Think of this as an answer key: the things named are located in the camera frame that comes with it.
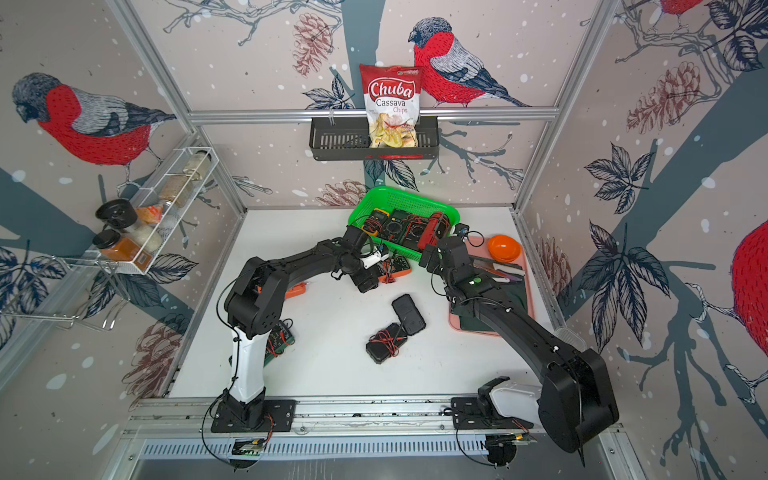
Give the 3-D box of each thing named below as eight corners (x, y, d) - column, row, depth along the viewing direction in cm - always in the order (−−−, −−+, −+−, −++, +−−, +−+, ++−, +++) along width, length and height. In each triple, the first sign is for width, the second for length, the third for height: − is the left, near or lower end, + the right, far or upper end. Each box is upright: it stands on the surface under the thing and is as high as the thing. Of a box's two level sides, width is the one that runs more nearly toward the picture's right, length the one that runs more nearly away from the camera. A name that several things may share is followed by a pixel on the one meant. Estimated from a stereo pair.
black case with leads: (375, 368, 82) (374, 364, 79) (363, 344, 86) (362, 340, 83) (417, 343, 86) (418, 339, 83) (404, 322, 91) (405, 317, 88)
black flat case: (407, 337, 88) (408, 332, 85) (392, 306, 94) (392, 300, 91) (425, 328, 89) (426, 323, 86) (409, 298, 96) (409, 292, 93)
